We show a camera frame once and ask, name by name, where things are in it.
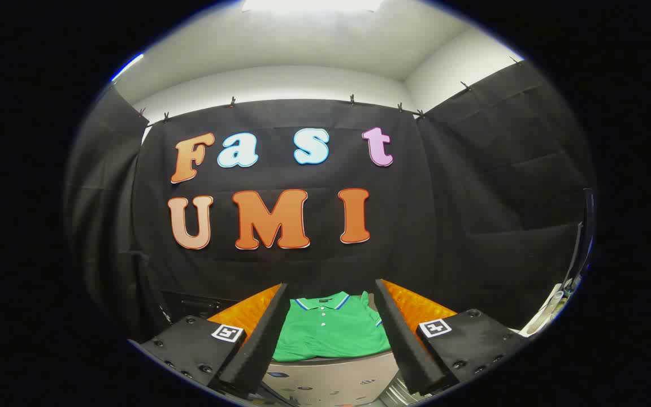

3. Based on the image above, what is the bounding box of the green polo shirt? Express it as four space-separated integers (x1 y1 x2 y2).
272 291 392 362

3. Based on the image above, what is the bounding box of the black backdrop cloth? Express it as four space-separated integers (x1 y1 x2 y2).
64 59 596 345

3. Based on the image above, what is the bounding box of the ceiling light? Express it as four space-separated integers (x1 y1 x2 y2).
241 0 385 13

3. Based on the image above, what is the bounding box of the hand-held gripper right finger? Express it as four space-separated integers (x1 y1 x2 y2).
374 278 530 397

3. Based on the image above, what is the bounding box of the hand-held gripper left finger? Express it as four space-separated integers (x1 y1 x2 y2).
136 283 292 397

